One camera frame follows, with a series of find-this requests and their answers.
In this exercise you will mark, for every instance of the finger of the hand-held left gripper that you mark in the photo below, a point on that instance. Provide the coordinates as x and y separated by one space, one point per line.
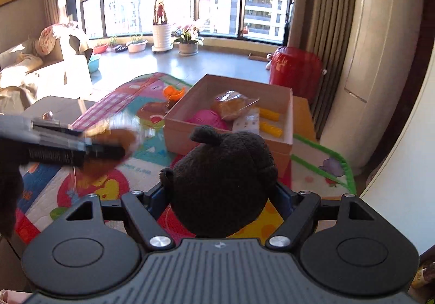
105 151

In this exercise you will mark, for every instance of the brown round toy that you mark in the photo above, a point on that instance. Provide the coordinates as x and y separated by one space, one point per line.
119 135

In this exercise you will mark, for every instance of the yellow patterned object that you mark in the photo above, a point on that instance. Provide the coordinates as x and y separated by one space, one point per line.
424 276

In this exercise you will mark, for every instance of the colourful play mat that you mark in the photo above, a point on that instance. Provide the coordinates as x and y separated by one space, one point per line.
102 188

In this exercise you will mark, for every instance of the person's left hand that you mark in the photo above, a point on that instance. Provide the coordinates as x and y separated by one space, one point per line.
8 195

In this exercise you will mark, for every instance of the dark wooden door frame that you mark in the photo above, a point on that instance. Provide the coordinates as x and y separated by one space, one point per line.
418 69

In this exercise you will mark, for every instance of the beige cardboard box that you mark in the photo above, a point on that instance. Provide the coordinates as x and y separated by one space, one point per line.
238 86

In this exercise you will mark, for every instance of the white oval planter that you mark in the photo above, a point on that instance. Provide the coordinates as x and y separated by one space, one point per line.
137 46

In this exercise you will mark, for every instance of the yellow building block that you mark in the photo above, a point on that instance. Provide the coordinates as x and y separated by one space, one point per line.
272 129
270 114

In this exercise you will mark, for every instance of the potted flowering plant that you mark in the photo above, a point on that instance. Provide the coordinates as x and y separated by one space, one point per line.
188 45

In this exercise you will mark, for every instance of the black plush toy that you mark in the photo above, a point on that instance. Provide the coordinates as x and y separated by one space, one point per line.
217 181

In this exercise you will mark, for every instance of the beige sofa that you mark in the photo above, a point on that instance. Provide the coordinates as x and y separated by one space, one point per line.
40 73

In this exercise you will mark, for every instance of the orange plastic toy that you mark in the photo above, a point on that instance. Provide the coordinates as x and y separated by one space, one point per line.
173 93

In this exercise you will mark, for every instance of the teal plastic basin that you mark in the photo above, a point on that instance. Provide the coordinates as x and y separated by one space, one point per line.
94 64

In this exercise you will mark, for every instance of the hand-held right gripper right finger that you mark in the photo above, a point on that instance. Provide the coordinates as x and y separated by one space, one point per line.
282 197

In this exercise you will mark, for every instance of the potted palm plant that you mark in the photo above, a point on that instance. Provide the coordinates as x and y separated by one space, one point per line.
161 37

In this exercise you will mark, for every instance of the floral cushion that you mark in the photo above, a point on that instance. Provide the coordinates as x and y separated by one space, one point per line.
49 40

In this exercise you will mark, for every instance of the red round stool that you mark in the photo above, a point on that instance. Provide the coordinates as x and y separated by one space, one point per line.
295 69

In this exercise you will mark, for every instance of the white standing air conditioner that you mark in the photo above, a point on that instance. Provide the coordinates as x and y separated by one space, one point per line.
377 52

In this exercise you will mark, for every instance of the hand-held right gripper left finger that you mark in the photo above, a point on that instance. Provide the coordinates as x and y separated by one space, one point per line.
156 197

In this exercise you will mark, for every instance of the white building block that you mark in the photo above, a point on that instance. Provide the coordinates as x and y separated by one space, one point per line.
246 124

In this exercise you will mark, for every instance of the small red planter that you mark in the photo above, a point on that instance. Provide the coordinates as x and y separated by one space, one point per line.
100 49

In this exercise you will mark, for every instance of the pink plastic basket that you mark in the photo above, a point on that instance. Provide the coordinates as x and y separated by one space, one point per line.
207 118

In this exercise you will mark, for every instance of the bagged bread roll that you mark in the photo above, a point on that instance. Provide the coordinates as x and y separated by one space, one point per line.
231 107

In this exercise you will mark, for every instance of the grey-brown curtain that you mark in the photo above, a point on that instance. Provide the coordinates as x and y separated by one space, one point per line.
326 35

